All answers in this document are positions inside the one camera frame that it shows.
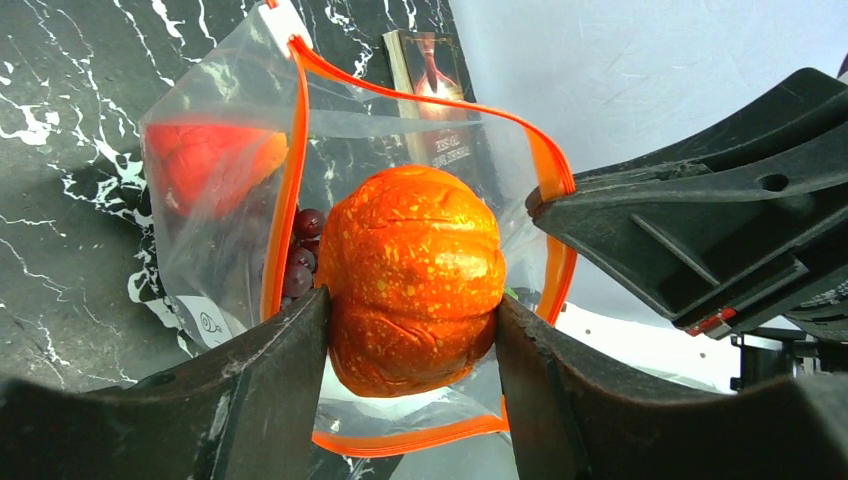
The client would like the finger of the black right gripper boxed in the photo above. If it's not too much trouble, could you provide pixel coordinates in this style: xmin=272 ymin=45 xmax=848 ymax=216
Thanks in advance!
xmin=526 ymin=68 xmax=847 ymax=342

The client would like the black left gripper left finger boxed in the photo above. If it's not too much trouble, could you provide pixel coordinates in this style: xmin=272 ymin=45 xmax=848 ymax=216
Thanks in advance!
xmin=1 ymin=289 xmax=330 ymax=479

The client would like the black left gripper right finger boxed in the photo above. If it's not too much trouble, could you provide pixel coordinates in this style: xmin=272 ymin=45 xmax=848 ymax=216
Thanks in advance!
xmin=495 ymin=296 xmax=847 ymax=479

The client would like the clear zip top bag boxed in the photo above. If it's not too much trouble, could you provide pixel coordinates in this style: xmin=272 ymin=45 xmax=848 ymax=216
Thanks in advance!
xmin=141 ymin=1 xmax=576 ymax=458

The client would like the brown book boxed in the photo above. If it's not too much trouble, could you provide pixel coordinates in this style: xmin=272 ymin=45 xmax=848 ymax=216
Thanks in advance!
xmin=383 ymin=30 xmax=491 ymax=196

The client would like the red grape bunch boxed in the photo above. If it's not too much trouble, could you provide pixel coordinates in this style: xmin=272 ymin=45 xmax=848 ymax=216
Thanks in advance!
xmin=282 ymin=208 xmax=327 ymax=307

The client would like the orange tangerine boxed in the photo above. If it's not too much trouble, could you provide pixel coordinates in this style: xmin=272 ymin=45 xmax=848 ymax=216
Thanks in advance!
xmin=316 ymin=165 xmax=506 ymax=398

